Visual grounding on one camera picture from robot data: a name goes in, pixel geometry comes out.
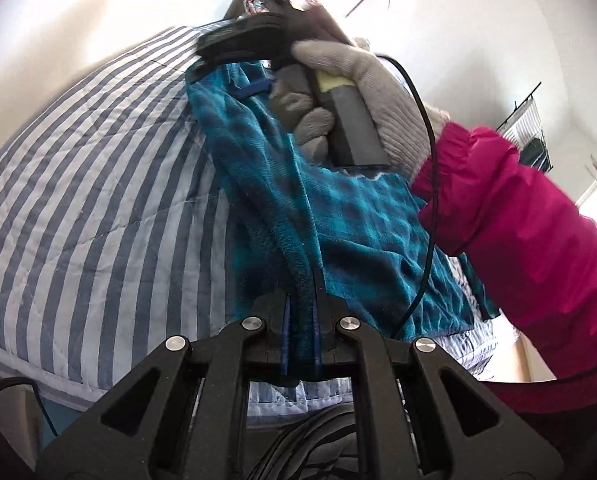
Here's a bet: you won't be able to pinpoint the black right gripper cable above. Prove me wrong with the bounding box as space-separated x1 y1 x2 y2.
373 52 438 341

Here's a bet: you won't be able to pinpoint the teal plaid fleece jacket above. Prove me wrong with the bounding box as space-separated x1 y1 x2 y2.
186 57 501 386

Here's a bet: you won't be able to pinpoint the dark hanging clothes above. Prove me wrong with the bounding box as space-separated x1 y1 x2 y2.
521 132 554 171

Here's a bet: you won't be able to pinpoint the floral pillow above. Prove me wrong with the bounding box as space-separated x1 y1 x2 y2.
227 0 272 20

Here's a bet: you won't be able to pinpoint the striped quilted blanket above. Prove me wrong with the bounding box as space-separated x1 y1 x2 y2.
0 24 501 418

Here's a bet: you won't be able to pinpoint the black metal clothes rack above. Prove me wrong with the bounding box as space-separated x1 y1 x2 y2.
495 81 554 173

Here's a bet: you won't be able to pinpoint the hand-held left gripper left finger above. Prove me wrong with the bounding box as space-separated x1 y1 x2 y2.
36 291 299 480

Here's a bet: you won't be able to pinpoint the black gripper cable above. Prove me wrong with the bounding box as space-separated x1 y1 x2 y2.
373 52 438 341
0 377 59 438

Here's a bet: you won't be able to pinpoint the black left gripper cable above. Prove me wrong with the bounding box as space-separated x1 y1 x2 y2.
0 377 59 438

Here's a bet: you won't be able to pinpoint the person's right hand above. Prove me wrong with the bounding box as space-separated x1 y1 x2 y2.
268 37 451 183

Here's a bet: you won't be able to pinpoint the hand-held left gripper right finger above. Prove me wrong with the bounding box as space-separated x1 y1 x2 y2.
311 267 564 480

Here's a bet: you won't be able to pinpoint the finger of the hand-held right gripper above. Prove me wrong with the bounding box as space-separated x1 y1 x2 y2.
186 15 292 84
236 77 274 98

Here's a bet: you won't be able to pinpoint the striped hanging cloth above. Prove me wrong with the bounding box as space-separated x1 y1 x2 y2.
501 97 544 153

